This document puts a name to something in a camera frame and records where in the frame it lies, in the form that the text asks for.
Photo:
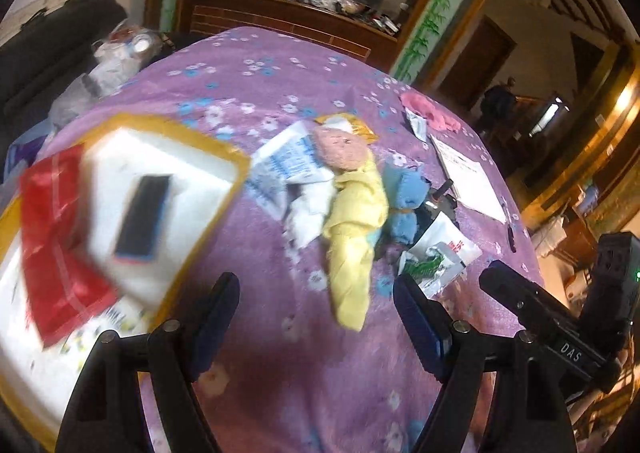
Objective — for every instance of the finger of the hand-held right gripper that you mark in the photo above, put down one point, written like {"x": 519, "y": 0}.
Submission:
{"x": 540, "y": 313}

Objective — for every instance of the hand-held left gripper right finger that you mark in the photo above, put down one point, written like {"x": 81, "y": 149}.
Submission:
{"x": 419, "y": 323}

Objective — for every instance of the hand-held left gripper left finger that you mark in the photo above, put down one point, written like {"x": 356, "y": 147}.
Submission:
{"x": 214, "y": 318}

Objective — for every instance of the yellow cloth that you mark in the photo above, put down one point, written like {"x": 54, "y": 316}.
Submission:
{"x": 355, "y": 233}

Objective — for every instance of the white foam box yellow tape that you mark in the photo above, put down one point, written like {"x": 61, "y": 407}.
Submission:
{"x": 195, "y": 168}

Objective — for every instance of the red cloth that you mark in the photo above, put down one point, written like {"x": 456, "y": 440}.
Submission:
{"x": 55, "y": 243}

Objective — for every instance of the white and green packet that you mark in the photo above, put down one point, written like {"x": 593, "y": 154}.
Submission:
{"x": 440, "y": 248}

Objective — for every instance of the black pen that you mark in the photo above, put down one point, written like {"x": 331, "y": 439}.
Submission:
{"x": 511, "y": 235}

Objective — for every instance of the blue cloth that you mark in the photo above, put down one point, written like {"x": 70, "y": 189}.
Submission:
{"x": 405, "y": 203}

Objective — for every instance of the black and blue sponge block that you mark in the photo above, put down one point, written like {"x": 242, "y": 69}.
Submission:
{"x": 142, "y": 218}

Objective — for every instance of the small black device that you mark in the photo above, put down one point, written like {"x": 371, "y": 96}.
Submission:
{"x": 442, "y": 200}

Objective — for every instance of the white crumpled tissue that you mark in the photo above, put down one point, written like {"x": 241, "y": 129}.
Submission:
{"x": 307, "y": 213}

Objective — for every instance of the white paper sheet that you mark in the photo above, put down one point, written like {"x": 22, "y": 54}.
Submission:
{"x": 467, "y": 173}

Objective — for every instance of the white and blue tissue packet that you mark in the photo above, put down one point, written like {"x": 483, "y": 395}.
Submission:
{"x": 285, "y": 163}

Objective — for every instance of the pink round cloth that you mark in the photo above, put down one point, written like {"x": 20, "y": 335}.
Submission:
{"x": 337, "y": 145}

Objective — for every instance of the small white packet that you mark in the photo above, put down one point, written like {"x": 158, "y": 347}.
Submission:
{"x": 416, "y": 125}

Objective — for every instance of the yellow foil packet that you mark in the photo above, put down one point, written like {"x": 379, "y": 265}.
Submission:
{"x": 362, "y": 125}

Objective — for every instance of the pink crumpled cloth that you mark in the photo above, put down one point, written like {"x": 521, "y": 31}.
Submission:
{"x": 430, "y": 108}

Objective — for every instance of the purple floral blanket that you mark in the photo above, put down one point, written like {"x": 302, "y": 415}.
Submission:
{"x": 280, "y": 83}

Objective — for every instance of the clear plastic bag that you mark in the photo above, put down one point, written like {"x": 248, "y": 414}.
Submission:
{"x": 117, "y": 60}

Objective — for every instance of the wooden cabinet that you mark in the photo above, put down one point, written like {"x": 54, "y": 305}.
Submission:
{"x": 280, "y": 15}

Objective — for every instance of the black bag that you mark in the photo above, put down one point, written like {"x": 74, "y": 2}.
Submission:
{"x": 55, "y": 43}

